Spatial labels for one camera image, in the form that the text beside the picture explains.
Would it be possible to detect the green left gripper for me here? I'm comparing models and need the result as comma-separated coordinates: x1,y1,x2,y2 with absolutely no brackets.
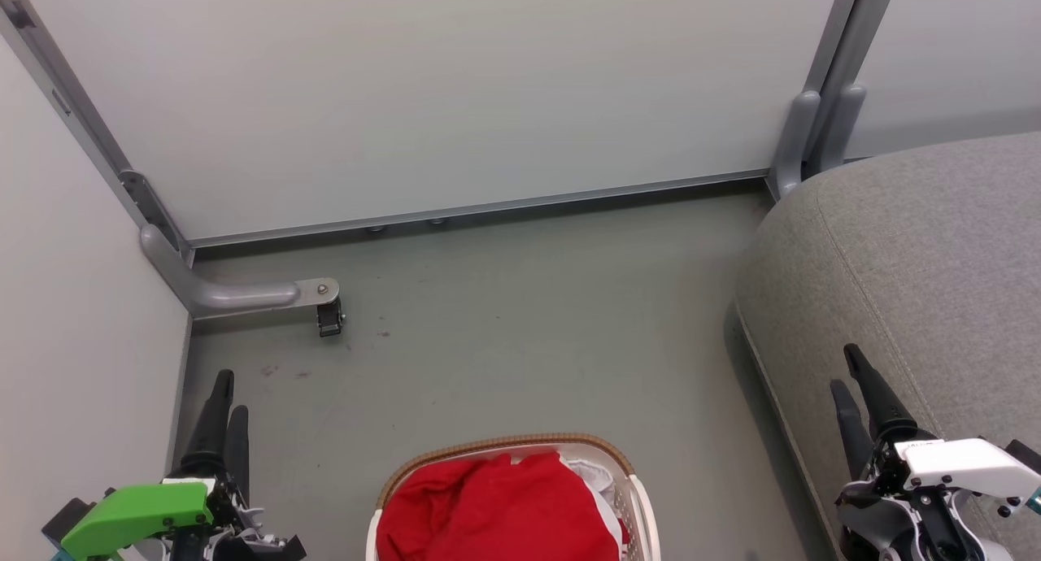
61,369,265,559

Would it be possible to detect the grey partition post with bracket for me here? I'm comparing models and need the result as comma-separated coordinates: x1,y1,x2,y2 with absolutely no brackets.
0,0,196,263

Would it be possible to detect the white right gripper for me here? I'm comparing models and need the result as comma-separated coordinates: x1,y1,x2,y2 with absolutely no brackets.
830,344,1041,518

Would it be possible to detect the grey partition base rail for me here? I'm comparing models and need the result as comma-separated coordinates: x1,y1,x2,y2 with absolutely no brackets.
187,169,770,250

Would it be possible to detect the grey partition foot with caster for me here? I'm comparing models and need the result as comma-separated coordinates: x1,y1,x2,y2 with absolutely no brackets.
140,224,341,320

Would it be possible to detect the black caster wheel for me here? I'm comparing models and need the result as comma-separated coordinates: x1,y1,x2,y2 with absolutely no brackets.
316,299,346,338

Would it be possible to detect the grey fabric sofa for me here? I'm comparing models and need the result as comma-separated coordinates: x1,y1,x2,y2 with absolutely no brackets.
734,130,1041,561

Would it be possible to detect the grey forked partition foot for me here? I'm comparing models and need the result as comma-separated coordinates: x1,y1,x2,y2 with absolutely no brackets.
771,83,868,201

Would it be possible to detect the white cloth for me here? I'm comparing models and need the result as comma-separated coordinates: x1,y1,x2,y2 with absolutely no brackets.
561,455,629,547

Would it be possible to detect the red shirt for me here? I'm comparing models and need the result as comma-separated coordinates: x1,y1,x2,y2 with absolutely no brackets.
376,453,631,561

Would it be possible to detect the white basket with brown rim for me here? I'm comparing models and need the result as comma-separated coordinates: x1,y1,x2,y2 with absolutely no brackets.
366,433,661,561

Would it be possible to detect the grey double partition post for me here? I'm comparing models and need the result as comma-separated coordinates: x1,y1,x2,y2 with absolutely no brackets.
801,0,902,180

